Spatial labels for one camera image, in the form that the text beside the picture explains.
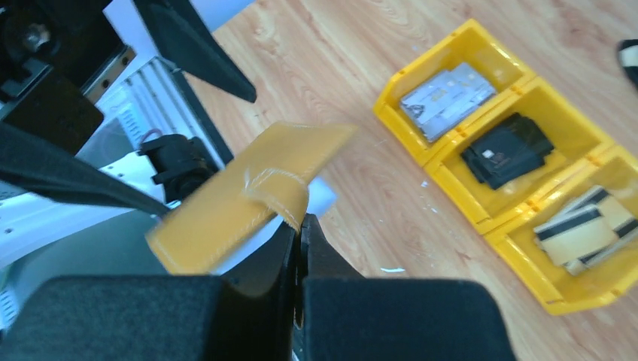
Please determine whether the yellow bin with silver cards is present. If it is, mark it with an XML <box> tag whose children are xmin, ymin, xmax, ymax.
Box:
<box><xmin>373</xmin><ymin>19</ymin><xmax>535</xmax><ymax>166</ymax></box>

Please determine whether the black card stack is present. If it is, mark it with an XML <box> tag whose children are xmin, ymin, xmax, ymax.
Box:
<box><xmin>460</xmin><ymin>113</ymin><xmax>554</xmax><ymax>190</ymax></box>

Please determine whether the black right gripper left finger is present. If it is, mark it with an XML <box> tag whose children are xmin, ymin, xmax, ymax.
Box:
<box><xmin>1</xmin><ymin>225</ymin><xmax>298</xmax><ymax>360</ymax></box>

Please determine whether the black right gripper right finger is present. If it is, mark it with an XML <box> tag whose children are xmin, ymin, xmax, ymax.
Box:
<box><xmin>293</xmin><ymin>214</ymin><xmax>516</xmax><ymax>360</ymax></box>

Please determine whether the black floral fleece blanket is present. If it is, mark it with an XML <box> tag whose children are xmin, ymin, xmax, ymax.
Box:
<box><xmin>617</xmin><ymin>39</ymin><xmax>638</xmax><ymax>88</ymax></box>

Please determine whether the yellow bin with beige cards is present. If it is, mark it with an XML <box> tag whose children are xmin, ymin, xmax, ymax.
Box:
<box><xmin>485</xmin><ymin>146</ymin><xmax>637</xmax><ymax>315</ymax></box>

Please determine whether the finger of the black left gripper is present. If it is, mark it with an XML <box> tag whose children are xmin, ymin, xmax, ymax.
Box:
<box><xmin>134</xmin><ymin>0</ymin><xmax>257</xmax><ymax>103</ymax></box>
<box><xmin>1</xmin><ymin>123</ymin><xmax>170</xmax><ymax>217</ymax></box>

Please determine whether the yellow leather card holder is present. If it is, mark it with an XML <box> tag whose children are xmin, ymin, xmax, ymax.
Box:
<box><xmin>146</xmin><ymin>122</ymin><xmax>356</xmax><ymax>275</ymax></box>

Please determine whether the yellow bin with black cards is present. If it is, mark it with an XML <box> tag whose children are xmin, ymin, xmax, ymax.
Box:
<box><xmin>424</xmin><ymin>77</ymin><xmax>614</xmax><ymax>235</ymax></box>

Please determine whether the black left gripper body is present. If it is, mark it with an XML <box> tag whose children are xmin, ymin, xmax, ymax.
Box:
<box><xmin>1</xmin><ymin>1</ymin><xmax>135</xmax><ymax>154</ymax></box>

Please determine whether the silver card stack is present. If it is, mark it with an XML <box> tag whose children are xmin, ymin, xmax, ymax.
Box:
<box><xmin>400</xmin><ymin>62</ymin><xmax>497</xmax><ymax>142</ymax></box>

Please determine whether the beige striped card stack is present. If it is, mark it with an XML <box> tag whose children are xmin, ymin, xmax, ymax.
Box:
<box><xmin>533</xmin><ymin>185</ymin><xmax>637</xmax><ymax>276</ymax></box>

